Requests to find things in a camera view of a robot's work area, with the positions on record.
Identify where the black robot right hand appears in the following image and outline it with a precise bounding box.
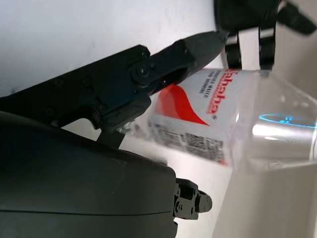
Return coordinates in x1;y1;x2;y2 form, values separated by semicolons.
0;30;213;238

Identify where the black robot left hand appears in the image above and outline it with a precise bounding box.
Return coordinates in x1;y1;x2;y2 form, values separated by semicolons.
213;0;317;72

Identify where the clear Wahaha water bottle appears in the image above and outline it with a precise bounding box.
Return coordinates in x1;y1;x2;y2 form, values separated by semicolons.
118;67;298;172

